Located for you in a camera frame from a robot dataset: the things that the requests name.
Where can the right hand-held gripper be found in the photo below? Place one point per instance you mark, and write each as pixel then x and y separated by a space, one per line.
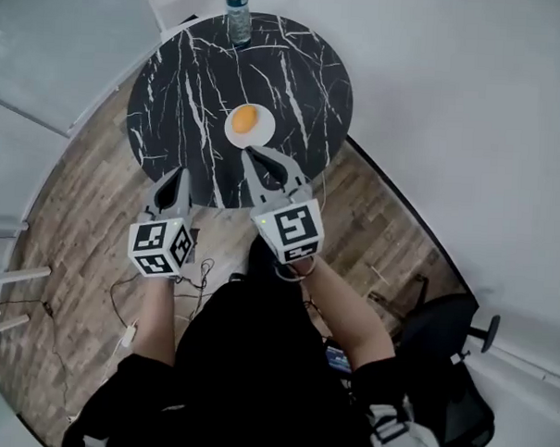
pixel 293 228

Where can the white power adapter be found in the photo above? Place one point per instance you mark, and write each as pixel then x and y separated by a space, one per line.
pixel 128 334

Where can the person's left forearm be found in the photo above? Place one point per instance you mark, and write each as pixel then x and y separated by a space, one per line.
pixel 162 319

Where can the white round plate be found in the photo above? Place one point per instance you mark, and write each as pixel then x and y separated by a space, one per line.
pixel 263 134

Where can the blue screen device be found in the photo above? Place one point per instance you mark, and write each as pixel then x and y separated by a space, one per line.
pixel 338 358

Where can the person's right forearm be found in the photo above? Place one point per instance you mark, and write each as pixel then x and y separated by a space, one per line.
pixel 345 318

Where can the white chair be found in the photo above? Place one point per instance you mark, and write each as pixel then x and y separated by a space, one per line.
pixel 178 5

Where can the white panel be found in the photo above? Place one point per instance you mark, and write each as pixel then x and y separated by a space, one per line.
pixel 61 46

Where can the person's black clothing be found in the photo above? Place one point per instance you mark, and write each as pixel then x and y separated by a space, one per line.
pixel 255 365

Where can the black office chair with headrest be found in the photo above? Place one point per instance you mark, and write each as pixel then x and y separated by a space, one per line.
pixel 441 341

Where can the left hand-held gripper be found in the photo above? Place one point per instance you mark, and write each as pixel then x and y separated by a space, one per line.
pixel 154 240

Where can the clear water bottle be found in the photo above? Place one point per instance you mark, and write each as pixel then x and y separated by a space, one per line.
pixel 238 21

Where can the black marble round table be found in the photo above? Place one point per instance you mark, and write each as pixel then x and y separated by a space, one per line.
pixel 183 112

